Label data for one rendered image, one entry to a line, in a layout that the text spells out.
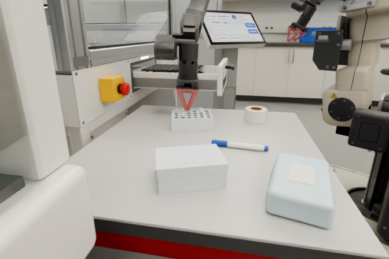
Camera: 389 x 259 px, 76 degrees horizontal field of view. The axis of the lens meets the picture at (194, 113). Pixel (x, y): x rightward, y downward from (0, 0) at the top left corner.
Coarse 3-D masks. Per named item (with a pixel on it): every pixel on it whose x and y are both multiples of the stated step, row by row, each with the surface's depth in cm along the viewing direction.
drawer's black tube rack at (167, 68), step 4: (156, 64) 112; (160, 64) 112; (164, 64) 112; (168, 64) 112; (144, 68) 99; (148, 68) 99; (152, 68) 99; (156, 68) 99; (160, 68) 99; (164, 68) 99; (168, 68) 99; (172, 68) 99; (176, 68) 99; (168, 72) 108; (172, 72) 108; (176, 72) 108; (200, 72) 109
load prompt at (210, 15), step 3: (207, 15) 179; (210, 15) 180; (213, 15) 181; (216, 15) 183; (219, 15) 184; (222, 15) 186; (225, 15) 187; (228, 15) 188; (231, 15) 190; (234, 15) 191; (237, 15) 193; (213, 18) 180; (216, 18) 181; (219, 18) 183; (222, 18) 184; (225, 18) 185; (228, 18) 187; (231, 18) 188; (234, 18) 190; (237, 18) 191
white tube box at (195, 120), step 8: (176, 112) 77; (192, 112) 77; (200, 112) 77; (208, 112) 77; (176, 120) 72; (184, 120) 72; (192, 120) 72; (200, 120) 72; (208, 120) 72; (176, 128) 72; (184, 128) 72; (192, 128) 73; (200, 128) 73; (208, 128) 73
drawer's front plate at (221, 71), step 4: (224, 60) 101; (220, 64) 88; (224, 64) 92; (220, 68) 85; (224, 68) 93; (220, 72) 86; (224, 72) 94; (220, 76) 86; (224, 76) 96; (220, 80) 87; (224, 80) 97; (220, 84) 87; (220, 88) 87; (224, 88) 100; (220, 92) 88
